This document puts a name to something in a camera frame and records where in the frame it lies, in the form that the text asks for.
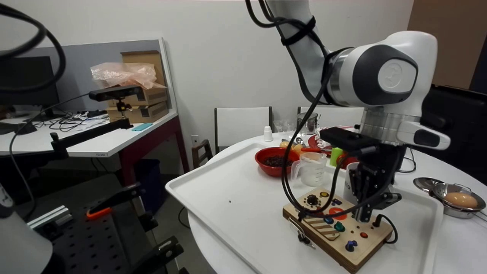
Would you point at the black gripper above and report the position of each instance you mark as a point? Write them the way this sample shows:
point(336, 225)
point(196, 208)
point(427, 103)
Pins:
point(378, 173)

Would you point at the wooden button board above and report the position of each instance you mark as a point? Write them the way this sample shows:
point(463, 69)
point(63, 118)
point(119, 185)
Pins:
point(336, 238)

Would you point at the clear plastic measuring cup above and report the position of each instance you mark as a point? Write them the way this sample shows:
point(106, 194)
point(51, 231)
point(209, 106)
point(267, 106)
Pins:
point(313, 170)

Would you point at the red bowl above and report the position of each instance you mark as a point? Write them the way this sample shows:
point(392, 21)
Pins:
point(269, 165)

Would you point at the green plastic bottle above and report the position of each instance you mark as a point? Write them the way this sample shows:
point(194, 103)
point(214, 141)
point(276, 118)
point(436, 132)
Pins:
point(337, 155)

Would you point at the metal key black head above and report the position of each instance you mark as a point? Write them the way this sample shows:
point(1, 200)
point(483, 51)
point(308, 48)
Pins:
point(304, 238)

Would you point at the tan egg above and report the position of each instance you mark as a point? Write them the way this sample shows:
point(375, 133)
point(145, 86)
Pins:
point(460, 200)

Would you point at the white chair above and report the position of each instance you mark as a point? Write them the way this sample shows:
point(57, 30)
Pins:
point(345, 117)
point(237, 127)

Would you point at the dark coffee beans pile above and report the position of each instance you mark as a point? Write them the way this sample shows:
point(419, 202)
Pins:
point(276, 162)

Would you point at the black cabinet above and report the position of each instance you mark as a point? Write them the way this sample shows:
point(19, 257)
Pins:
point(457, 127)

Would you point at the white plastic tray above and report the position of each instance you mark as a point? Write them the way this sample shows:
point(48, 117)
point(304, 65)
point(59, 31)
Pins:
point(244, 214)

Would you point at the small salt shaker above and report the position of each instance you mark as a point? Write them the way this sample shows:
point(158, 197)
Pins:
point(267, 135)

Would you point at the small dark stool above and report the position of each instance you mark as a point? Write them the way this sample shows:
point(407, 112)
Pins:
point(202, 153)

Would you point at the large brown cardboard box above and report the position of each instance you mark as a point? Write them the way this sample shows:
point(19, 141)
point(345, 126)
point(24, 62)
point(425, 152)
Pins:
point(457, 21)

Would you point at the dark blue bin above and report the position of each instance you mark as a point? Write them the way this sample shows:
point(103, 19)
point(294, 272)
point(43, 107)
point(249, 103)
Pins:
point(150, 185)

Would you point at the cardboard box on desk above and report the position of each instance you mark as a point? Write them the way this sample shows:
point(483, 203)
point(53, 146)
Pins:
point(147, 101)

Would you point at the black perforated workbench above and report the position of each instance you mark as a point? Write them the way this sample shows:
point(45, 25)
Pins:
point(97, 244)

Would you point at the white desk red legs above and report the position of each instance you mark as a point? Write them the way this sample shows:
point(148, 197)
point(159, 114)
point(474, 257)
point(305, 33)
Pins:
point(101, 139)

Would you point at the pink plastic bag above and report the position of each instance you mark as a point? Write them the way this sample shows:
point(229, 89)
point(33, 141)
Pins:
point(124, 76)

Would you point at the grey partition panel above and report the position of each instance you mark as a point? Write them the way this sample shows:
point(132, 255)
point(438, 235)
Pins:
point(81, 66)

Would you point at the black computer monitor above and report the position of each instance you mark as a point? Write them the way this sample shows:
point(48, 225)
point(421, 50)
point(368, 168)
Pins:
point(25, 85)

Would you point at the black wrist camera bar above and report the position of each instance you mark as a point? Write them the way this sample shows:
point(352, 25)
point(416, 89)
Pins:
point(348, 138)

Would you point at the black stereo camera on mount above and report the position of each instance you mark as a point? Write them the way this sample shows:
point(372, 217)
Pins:
point(115, 94)

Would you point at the black camera rig arm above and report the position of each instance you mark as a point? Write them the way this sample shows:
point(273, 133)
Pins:
point(86, 136)

